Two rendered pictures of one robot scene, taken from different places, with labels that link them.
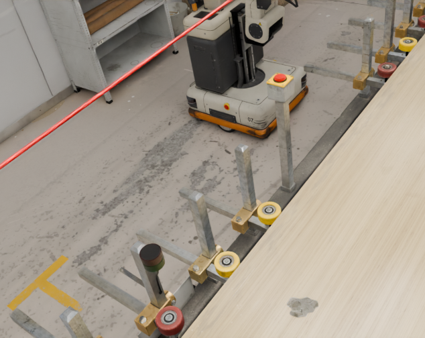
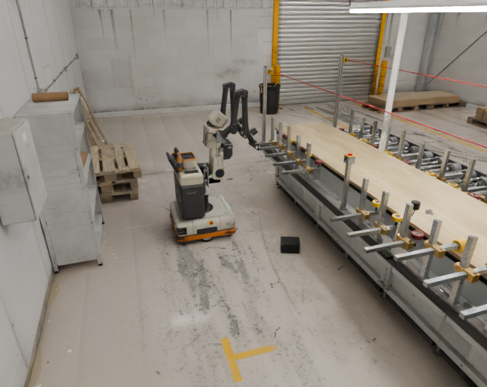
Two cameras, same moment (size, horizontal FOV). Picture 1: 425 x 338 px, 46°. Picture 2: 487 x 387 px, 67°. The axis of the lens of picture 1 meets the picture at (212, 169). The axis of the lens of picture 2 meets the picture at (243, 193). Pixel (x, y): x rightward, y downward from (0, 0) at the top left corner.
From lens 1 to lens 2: 2.88 m
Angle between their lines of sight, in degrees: 53
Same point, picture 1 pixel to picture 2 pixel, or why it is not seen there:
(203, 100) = (193, 226)
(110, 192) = (192, 298)
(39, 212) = (163, 336)
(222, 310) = (420, 224)
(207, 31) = (200, 178)
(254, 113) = (230, 218)
